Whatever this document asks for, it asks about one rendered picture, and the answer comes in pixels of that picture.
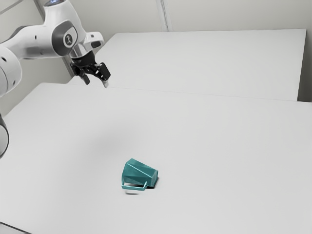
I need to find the teal faceted mug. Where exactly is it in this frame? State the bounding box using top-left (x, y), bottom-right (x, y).
top-left (121, 157), bottom-right (159, 191)

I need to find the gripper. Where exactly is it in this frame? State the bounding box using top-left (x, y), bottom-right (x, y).
top-left (70, 51), bottom-right (112, 89)

